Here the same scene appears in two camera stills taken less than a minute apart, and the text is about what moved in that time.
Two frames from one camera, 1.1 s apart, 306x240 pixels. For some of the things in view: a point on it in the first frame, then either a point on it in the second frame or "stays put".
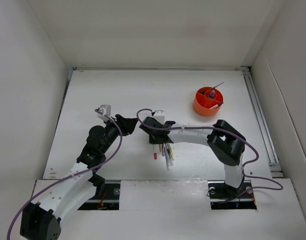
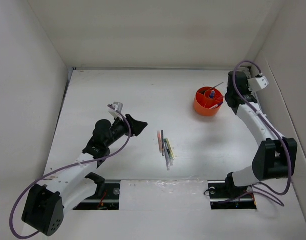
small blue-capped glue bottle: x=212 y=94 stays put
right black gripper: x=153 y=140 → x=248 y=91
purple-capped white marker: x=216 y=105 stays put
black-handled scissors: x=203 y=91 stays put
